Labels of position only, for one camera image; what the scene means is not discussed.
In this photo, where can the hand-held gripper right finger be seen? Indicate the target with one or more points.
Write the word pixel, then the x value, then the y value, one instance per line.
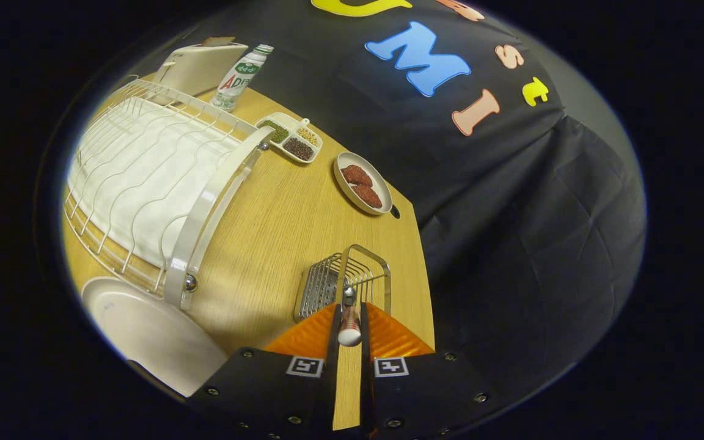
pixel 425 391

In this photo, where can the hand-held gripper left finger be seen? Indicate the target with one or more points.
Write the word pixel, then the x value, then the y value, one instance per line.
pixel 266 391

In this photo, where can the beige round plate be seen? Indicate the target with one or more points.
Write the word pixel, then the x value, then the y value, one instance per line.
pixel 150 336

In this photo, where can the small plate with patties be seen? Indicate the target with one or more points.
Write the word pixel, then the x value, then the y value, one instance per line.
pixel 343 183

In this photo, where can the white divided snack dish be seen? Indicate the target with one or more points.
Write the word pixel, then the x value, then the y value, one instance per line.
pixel 285 135

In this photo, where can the black backdrop cloth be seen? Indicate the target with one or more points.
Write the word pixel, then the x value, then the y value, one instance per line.
pixel 511 214

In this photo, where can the brown meat patty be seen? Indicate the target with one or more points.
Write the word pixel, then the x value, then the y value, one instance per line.
pixel 367 196
pixel 357 175

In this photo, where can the white green-label drink bottle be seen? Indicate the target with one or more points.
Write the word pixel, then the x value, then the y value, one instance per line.
pixel 236 79

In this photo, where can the white toaster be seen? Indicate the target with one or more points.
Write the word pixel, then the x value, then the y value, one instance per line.
pixel 199 70

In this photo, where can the toast bread slice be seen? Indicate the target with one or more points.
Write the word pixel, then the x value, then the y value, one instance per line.
pixel 217 41

